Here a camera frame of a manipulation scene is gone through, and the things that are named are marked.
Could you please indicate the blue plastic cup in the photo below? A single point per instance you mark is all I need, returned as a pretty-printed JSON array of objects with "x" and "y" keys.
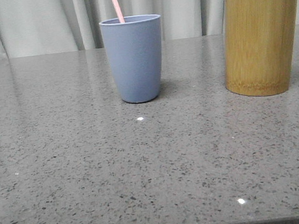
[{"x": 134, "y": 52}]

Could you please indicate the grey white curtain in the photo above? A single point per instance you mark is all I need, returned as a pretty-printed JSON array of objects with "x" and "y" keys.
[{"x": 38, "y": 27}]

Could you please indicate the bamboo wooden cup holder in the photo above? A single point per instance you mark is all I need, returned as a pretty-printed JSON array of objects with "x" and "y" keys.
[{"x": 259, "y": 39}]

